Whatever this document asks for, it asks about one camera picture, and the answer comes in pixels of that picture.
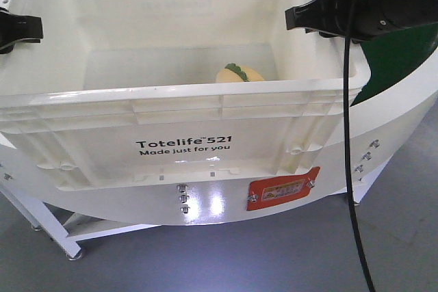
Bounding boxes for white plastic tote box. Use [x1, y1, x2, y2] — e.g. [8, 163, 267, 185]
[0, 0, 372, 193]

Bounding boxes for black cable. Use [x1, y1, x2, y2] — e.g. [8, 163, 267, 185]
[342, 0, 377, 292]

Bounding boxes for red warning plate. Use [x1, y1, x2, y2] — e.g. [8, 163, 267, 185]
[246, 167, 320, 211]

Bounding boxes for white curved conveyor frame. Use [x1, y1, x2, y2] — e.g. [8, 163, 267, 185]
[1, 54, 437, 260]

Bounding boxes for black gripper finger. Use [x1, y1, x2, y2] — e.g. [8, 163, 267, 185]
[1, 10, 44, 54]

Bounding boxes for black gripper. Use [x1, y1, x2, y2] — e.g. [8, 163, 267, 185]
[285, 0, 437, 44]

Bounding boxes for yellow plush ball green leaf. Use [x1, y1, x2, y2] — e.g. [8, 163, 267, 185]
[216, 63, 264, 83]

